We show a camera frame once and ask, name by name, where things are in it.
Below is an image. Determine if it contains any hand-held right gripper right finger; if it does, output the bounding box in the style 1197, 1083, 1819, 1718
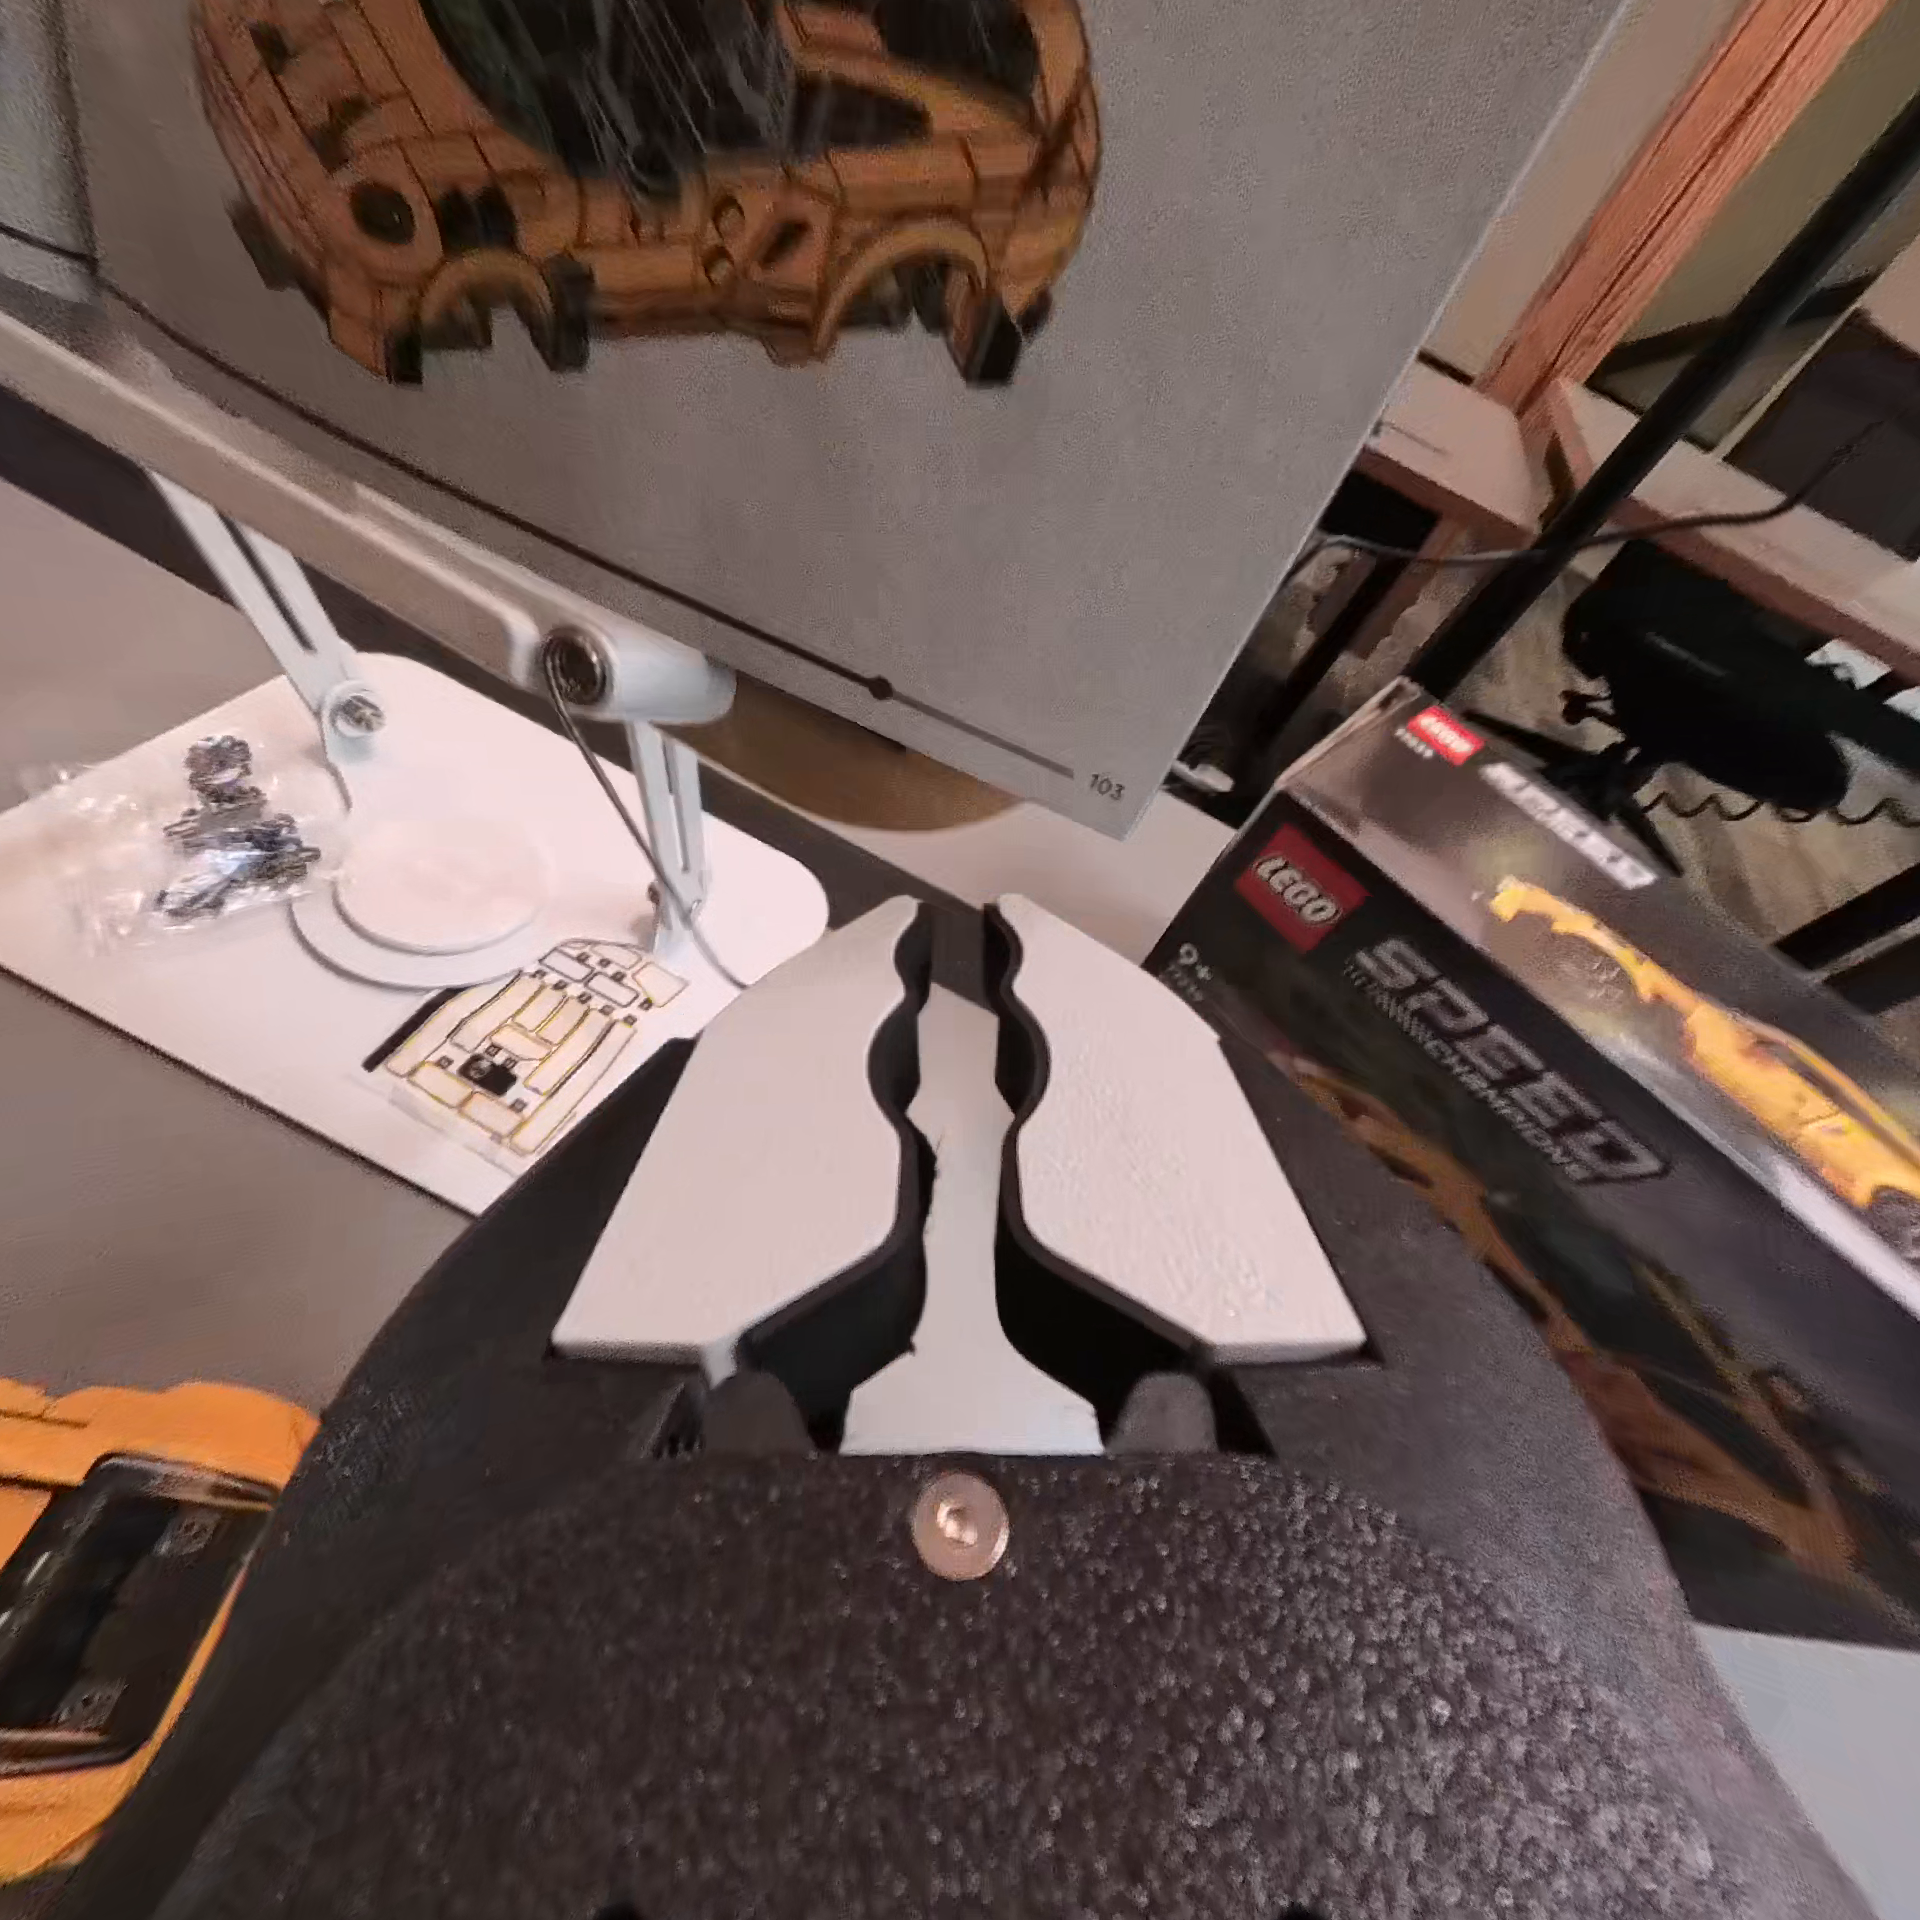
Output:
982, 891, 1367, 1441

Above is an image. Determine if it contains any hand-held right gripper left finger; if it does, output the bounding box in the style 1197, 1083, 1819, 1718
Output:
550, 895, 940, 1441

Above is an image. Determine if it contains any yellow lego car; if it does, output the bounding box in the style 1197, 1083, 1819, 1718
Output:
0, 1375, 319, 1876

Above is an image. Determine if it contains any black lego box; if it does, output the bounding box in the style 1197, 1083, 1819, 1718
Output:
1142, 673, 1920, 1652

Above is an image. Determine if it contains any lego instruction booklet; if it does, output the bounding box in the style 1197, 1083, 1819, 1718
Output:
59, 0, 1633, 839

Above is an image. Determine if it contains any white book stand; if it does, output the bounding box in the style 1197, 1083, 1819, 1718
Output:
0, 223, 1037, 1220

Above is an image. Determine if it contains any sticker sheet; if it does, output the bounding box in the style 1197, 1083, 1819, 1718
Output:
358, 937, 695, 1161

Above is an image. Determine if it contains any clear bag of black parts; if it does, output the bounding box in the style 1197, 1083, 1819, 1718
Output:
23, 731, 337, 952

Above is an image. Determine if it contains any black office chair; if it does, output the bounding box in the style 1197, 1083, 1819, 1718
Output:
1558, 540, 1920, 817

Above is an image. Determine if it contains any black metal pole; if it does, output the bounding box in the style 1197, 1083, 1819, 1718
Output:
1409, 128, 1920, 695

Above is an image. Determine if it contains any brown wooden desk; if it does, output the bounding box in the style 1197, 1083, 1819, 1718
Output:
1358, 0, 1920, 684

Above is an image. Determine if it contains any black coiled cable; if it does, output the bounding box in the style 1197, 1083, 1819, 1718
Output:
1640, 757, 1920, 840

